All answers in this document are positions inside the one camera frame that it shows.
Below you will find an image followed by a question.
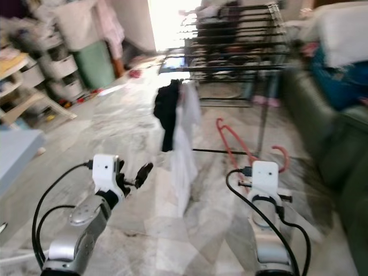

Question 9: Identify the black hanging garment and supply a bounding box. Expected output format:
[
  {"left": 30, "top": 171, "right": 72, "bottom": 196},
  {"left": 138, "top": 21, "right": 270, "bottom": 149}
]
[{"left": 154, "top": 79, "right": 185, "bottom": 153}]

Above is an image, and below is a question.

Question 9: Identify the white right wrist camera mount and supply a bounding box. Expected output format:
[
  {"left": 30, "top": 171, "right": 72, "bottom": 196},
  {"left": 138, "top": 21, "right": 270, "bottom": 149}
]
[{"left": 251, "top": 161, "right": 281, "bottom": 199}]

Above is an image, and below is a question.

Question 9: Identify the green plastic bin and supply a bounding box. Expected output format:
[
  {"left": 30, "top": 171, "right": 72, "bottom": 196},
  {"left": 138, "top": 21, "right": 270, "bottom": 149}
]
[{"left": 75, "top": 41, "right": 117, "bottom": 90}]

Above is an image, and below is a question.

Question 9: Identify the white hanging garment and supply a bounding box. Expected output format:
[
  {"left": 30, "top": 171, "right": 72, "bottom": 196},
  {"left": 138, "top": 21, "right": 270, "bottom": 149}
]
[{"left": 172, "top": 83, "right": 202, "bottom": 216}]

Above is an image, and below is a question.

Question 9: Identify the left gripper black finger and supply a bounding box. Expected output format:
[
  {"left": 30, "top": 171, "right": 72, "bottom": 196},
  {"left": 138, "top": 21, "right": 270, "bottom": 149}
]
[{"left": 135, "top": 163, "right": 155, "bottom": 189}]

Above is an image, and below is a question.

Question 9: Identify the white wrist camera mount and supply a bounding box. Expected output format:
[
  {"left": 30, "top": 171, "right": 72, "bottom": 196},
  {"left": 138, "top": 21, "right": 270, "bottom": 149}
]
[
  {"left": 251, "top": 161, "right": 281, "bottom": 199},
  {"left": 94, "top": 154, "right": 124, "bottom": 196}
]

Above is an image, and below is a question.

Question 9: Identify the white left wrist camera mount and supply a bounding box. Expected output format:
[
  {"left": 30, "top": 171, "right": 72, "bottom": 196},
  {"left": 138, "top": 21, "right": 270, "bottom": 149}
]
[{"left": 94, "top": 154, "right": 124, "bottom": 196}]

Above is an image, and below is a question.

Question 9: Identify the white beige baby high chair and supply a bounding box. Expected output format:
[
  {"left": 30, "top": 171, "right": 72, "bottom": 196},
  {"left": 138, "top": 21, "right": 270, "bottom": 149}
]
[{"left": 0, "top": 52, "right": 76, "bottom": 124}]

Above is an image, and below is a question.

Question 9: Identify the terracotta plastic clothes hanger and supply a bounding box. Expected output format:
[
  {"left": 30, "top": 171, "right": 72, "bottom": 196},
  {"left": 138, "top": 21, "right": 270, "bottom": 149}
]
[{"left": 216, "top": 118, "right": 290, "bottom": 190}]

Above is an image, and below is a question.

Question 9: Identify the blue bag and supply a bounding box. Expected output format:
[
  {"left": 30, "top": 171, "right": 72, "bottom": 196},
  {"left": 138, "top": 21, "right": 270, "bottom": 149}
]
[{"left": 310, "top": 49, "right": 368, "bottom": 110}]

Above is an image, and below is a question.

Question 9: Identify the white drawer trolley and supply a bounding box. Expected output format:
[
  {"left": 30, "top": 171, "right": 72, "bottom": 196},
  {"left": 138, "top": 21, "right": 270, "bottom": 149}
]
[{"left": 29, "top": 32, "right": 87, "bottom": 101}]

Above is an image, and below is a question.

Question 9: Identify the dark green sofa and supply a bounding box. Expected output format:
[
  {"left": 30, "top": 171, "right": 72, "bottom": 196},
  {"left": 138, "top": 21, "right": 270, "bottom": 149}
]
[{"left": 282, "top": 55, "right": 368, "bottom": 276}]

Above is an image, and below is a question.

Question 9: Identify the black metal drying rack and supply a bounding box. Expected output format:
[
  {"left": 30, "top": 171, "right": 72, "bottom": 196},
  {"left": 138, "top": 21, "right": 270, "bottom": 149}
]
[{"left": 161, "top": 3, "right": 291, "bottom": 156}]

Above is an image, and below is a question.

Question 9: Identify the pink hanging garment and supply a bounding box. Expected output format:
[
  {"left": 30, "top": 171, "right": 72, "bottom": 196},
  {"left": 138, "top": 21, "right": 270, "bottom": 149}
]
[{"left": 95, "top": 0, "right": 124, "bottom": 58}]

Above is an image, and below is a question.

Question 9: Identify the yellow folded cloth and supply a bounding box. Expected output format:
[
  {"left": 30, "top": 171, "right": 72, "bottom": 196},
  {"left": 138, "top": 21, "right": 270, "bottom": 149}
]
[{"left": 0, "top": 53, "right": 29, "bottom": 78}]

